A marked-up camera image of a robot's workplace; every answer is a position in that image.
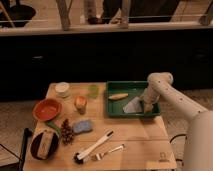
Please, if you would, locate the grey towel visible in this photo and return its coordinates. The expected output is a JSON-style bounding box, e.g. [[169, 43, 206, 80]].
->
[[123, 96, 143, 114]]

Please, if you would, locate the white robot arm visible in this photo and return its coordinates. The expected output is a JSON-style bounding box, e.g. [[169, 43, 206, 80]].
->
[[140, 72, 213, 171]]

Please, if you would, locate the green plastic tray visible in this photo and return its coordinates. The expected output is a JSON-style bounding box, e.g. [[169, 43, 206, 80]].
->
[[105, 81, 160, 118]]

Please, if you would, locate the green translucent cup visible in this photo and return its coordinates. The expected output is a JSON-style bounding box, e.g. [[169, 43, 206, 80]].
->
[[88, 84, 99, 99]]

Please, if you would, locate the blue sponge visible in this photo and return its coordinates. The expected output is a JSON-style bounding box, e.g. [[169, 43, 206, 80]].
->
[[73, 120, 93, 134]]

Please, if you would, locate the dark red grape bunch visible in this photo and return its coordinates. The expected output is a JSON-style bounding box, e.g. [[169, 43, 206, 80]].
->
[[61, 119, 74, 144]]

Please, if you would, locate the white round container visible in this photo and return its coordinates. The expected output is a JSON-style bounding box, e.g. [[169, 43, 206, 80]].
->
[[55, 82, 70, 98]]

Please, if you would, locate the white black brush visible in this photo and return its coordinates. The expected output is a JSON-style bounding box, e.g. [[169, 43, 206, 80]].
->
[[73, 131, 114, 164]]

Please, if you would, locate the green pepper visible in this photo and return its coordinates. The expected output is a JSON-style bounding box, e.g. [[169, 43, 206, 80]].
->
[[45, 121, 61, 137]]

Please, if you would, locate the orange bowl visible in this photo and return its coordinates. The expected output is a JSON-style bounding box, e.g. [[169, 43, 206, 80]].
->
[[32, 98, 62, 121]]

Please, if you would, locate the dark brown bowl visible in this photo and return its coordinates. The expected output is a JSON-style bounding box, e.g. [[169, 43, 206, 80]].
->
[[30, 131, 59, 160]]

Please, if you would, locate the beige sandwich bread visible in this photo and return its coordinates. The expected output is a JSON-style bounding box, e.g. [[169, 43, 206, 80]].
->
[[37, 131, 54, 159]]

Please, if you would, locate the black cable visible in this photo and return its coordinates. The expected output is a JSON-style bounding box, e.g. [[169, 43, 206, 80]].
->
[[169, 133, 188, 164]]

